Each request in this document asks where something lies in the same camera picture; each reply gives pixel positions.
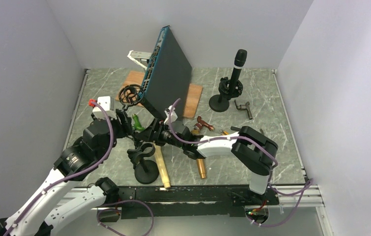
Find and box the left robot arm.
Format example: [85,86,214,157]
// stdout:
[0,107,133,236]

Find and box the dark gold microphone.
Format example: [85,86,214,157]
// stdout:
[192,129,207,179]

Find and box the green plastic tap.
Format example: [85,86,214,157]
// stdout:
[132,114,145,131]

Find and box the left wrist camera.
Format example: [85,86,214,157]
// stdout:
[88,96,116,119]

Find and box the blue network switch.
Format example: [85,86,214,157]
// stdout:
[141,26,192,119]

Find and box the black microphone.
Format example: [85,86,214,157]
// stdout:
[228,49,247,97]

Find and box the black handled hammer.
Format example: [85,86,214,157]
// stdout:
[230,126,265,135]

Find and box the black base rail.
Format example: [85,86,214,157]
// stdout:
[117,184,279,219]

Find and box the black round-base mic stand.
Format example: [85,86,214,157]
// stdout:
[127,143,159,184]

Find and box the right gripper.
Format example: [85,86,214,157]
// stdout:
[136,118,185,149]

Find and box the red brown tap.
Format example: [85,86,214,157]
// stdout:
[194,116,215,131]

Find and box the black tripod shock-mount stand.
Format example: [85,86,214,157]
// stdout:
[118,84,155,144]

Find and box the white bracket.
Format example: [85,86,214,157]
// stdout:
[127,50,152,70]

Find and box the light gold microphone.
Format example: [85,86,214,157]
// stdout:
[154,145,171,189]

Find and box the wooden board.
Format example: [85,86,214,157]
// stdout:
[119,71,203,119]

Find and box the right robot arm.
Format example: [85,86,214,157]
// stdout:
[134,119,279,204]

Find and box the dark metal tap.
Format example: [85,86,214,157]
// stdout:
[234,100,253,120]

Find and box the black round-base stand rear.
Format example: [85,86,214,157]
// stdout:
[209,77,243,113]

